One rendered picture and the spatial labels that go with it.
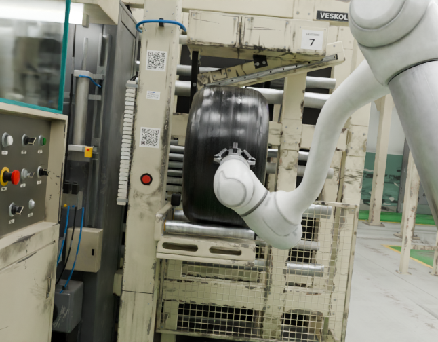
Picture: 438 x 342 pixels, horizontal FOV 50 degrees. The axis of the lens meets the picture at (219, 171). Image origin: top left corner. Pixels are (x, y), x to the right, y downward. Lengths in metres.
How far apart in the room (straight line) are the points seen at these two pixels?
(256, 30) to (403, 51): 1.33
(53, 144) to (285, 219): 0.86
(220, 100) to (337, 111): 0.68
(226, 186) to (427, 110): 0.53
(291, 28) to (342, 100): 1.08
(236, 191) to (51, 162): 0.76
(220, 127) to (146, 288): 0.70
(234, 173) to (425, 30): 0.57
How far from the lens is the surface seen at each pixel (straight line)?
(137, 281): 1.90
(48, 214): 1.73
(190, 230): 1.75
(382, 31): 0.83
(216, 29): 2.11
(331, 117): 1.10
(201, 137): 1.61
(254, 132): 1.62
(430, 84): 0.84
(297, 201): 1.22
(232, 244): 1.73
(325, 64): 2.27
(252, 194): 1.22
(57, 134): 1.70
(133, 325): 1.96
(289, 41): 2.12
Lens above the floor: 1.21
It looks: 3 degrees down
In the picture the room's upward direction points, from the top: 5 degrees clockwise
